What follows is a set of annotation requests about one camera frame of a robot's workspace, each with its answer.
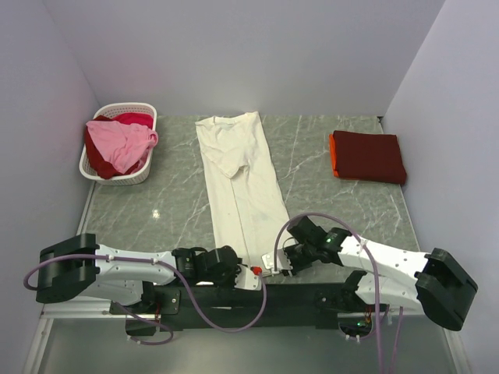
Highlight folded orange t-shirt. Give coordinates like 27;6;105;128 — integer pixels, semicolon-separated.
328;133;339;178

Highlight red t-shirt in basket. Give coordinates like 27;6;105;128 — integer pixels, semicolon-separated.
83;112;158;179

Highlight pink t-shirt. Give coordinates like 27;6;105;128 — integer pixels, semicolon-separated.
87;120;158;174

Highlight black base beam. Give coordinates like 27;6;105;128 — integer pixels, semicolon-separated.
126;281;375;331

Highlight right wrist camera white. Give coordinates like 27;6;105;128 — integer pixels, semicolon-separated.
261;249;292;276

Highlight cream white t-shirt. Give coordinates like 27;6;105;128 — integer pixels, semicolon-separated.
196;112;289;266

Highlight folded maroon t-shirt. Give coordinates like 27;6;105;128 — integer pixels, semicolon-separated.
332;130;407;185

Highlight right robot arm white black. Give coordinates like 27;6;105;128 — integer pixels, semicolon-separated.
271;213;478;331

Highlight white plastic laundry basket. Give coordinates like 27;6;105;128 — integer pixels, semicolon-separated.
79;102;157;186

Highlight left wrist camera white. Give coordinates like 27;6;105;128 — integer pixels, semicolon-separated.
234;264;262;291

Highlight aluminium frame rail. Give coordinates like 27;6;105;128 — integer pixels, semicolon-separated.
21;182;469;374

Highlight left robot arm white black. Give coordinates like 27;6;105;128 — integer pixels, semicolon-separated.
36;234;259;313

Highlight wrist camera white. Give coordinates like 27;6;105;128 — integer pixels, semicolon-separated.
261;249;292;276
234;264;262;291

